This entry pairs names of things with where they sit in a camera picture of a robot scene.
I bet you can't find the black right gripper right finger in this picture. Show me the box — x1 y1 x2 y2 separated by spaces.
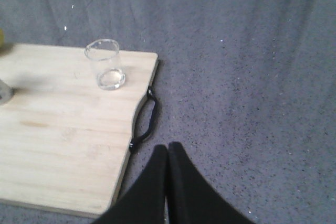
167 142 252 223

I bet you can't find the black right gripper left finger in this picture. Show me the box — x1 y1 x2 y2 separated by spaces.
93 145 167 223

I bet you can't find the clear glass beaker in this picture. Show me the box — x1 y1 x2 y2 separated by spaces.
85 38 125 90

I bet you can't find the steel hourglass jigger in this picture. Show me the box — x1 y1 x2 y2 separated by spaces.
0 80 13 105

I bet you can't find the wooden cutting board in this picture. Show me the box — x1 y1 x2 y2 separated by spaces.
1 44 158 218

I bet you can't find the yellow lemon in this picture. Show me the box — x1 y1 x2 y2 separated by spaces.
0 29 5 48

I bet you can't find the black board handle strap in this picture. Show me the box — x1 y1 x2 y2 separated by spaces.
130 86 159 154

